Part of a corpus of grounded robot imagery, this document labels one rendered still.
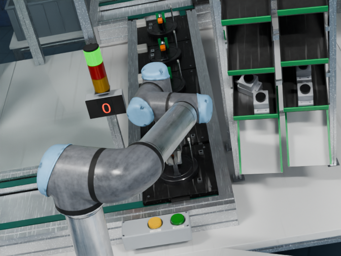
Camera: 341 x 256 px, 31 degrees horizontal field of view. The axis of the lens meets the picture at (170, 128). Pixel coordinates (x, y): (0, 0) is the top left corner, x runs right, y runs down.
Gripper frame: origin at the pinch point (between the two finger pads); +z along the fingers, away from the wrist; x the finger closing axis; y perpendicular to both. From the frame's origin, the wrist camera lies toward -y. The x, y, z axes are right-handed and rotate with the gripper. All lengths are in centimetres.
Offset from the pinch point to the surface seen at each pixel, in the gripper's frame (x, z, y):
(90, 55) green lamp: -19.3, -32.6, -15.4
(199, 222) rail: 4.8, 17.2, 11.7
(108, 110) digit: -18.5, -11.7, -15.3
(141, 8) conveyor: -10, 15, -144
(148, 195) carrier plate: -10.0, 10.2, 3.5
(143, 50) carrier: -9, 9, -88
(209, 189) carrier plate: 9.5, 10.4, 4.8
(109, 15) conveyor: -27, 15, -142
